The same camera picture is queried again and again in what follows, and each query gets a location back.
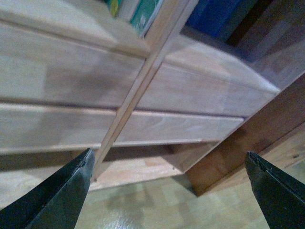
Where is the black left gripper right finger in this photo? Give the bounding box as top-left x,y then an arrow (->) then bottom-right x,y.
244,152 -> 305,229

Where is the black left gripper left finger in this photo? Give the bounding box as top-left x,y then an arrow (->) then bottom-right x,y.
0,148 -> 95,229

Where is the wooden bookshelf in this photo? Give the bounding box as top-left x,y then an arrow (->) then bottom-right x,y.
0,0 -> 305,202

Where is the teal cover book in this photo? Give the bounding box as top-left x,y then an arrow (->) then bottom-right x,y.
130,0 -> 163,38

